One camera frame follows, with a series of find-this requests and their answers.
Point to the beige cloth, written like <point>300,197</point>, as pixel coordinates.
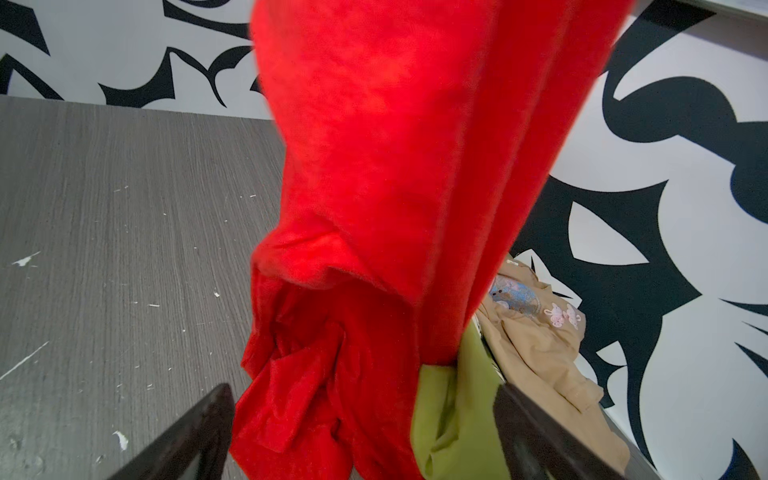
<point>534,336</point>

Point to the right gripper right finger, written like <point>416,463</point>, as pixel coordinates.
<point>536,446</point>

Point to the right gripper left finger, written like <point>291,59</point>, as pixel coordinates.
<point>194,447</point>

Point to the red cloth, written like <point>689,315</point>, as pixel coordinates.
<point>418,136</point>

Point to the green printed shirt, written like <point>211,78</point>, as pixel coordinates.
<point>453,431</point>

